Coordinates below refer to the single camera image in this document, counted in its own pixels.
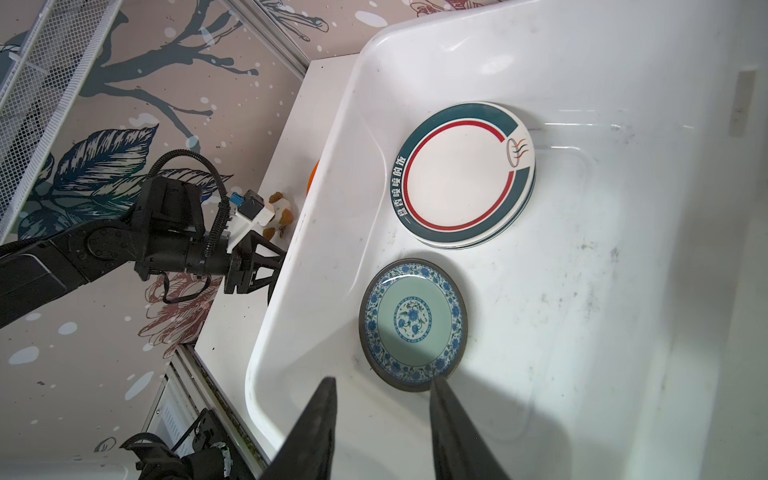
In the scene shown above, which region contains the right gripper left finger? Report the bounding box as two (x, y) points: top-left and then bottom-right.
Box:
(260, 377), (338, 480)

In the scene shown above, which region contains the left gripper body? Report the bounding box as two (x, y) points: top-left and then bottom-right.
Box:
(134, 232), (231, 281)

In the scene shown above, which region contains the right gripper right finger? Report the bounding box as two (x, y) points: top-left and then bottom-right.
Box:
(429, 377), (509, 480)

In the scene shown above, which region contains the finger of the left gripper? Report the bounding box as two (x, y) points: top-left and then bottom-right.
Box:
(236, 231), (286, 270)
(224, 265), (280, 302)

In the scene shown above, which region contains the green patterned plate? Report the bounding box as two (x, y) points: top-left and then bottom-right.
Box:
(358, 258), (469, 392)

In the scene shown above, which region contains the white plate green red rim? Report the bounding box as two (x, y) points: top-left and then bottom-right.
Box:
(388, 102), (536, 243)

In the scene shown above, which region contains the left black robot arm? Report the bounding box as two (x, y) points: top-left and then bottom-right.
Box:
(1, 149), (287, 326)

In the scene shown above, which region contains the white plastic bin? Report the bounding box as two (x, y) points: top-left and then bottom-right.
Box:
(246, 1), (767, 479)

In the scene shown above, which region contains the orange plate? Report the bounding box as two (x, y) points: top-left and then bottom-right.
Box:
(306, 161), (319, 194)

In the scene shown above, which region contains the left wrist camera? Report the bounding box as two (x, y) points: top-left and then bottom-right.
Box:
(226, 190), (275, 253)

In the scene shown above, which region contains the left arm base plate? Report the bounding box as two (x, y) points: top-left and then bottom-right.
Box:
(120, 408), (255, 480)

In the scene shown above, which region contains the white wire mesh shelf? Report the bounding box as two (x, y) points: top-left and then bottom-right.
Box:
(1, 0), (122, 239)

